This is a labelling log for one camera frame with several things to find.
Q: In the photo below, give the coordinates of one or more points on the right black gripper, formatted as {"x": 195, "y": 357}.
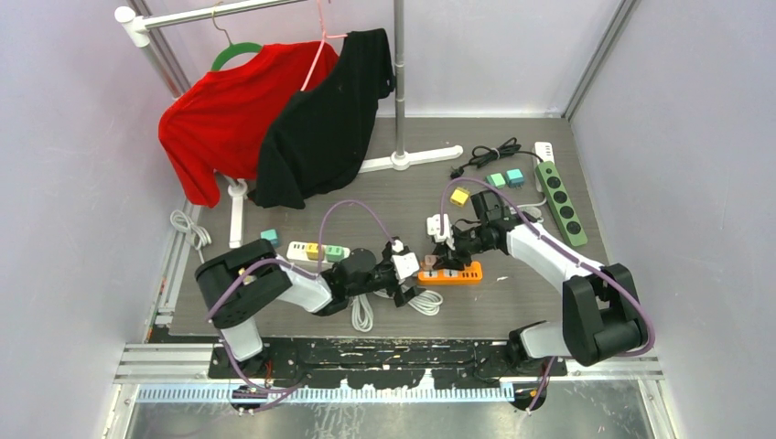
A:
{"x": 461, "y": 260}

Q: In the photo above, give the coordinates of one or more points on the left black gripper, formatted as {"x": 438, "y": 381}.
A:
{"x": 401, "y": 295}

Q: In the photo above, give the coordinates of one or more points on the brown plug adapter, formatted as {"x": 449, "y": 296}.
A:
{"x": 429, "y": 263}

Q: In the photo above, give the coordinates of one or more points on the orange power strip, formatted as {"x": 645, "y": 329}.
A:
{"x": 472, "y": 274}

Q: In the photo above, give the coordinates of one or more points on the yellow plug adapter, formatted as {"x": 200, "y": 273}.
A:
{"x": 459, "y": 196}

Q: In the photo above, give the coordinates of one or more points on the green plug adapter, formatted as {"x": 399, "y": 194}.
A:
{"x": 496, "y": 180}

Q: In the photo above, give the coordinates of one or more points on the teal plug adapter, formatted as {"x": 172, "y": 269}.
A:
{"x": 514, "y": 178}

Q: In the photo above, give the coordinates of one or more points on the white power strip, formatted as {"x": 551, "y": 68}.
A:
{"x": 545, "y": 151}
{"x": 296, "y": 252}

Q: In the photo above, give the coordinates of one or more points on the green power strip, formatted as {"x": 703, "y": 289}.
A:
{"x": 560, "y": 205}

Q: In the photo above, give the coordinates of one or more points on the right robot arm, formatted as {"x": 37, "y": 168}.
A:
{"x": 601, "y": 314}

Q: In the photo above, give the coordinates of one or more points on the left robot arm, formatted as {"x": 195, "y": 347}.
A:
{"x": 238, "y": 284}

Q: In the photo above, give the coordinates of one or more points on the green adapter on white strip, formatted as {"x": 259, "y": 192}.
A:
{"x": 334, "y": 253}

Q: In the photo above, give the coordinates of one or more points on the yellow adapter on white strip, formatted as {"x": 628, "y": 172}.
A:
{"x": 313, "y": 251}

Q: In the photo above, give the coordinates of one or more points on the black t-shirt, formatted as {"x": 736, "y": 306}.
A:
{"x": 318, "y": 142}

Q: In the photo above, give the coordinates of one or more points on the red t-shirt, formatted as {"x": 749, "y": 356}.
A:
{"x": 218, "y": 125}

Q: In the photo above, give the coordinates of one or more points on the pink clothes hanger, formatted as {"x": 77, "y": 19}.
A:
{"x": 325, "y": 36}

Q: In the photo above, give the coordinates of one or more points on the green clothes hanger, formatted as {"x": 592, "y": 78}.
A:
{"x": 233, "y": 50}

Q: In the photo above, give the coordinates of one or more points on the white clothes rack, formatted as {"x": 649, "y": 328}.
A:
{"x": 139, "y": 30}

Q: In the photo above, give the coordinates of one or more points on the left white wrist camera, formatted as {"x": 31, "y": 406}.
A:
{"x": 405, "y": 262}

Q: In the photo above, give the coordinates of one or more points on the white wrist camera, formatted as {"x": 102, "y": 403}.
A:
{"x": 405, "y": 262}
{"x": 439, "y": 229}

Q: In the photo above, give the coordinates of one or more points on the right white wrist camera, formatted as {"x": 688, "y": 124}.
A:
{"x": 439, "y": 229}

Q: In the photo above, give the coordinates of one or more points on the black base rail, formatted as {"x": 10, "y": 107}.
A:
{"x": 389, "y": 363}

